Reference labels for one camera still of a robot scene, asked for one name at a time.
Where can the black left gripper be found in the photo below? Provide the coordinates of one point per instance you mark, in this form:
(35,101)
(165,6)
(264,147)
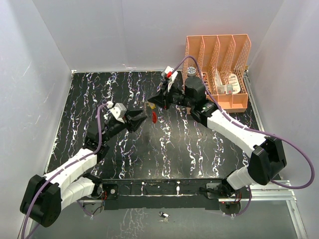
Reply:
(134,121)

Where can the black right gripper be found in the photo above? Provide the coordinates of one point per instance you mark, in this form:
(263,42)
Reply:
(162,98)

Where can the metal key organizer red handle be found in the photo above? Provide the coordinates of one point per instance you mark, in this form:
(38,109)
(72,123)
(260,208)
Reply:
(150,113)

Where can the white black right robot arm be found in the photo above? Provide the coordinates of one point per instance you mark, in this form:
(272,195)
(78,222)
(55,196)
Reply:
(266,153)

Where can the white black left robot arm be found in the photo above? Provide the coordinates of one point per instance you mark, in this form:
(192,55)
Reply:
(46,196)

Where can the small round grey jar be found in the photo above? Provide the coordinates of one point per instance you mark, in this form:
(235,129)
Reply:
(191,71)

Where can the orange plastic file organizer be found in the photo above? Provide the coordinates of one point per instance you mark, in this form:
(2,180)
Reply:
(218,56)

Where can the white round label card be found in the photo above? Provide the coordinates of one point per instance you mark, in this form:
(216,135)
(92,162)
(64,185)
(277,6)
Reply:
(233,86)

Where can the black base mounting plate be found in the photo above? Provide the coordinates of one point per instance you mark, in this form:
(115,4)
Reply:
(163,193)

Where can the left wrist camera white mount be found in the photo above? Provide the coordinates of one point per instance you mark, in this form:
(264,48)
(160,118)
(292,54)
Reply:
(118,110)

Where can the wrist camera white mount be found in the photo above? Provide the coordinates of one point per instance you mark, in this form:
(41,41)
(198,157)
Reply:
(169,73)
(118,110)

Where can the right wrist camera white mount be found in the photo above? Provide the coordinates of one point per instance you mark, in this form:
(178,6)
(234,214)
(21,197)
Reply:
(169,73)

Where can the aluminium frame rail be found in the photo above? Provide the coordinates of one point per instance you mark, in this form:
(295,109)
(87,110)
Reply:
(273,192)

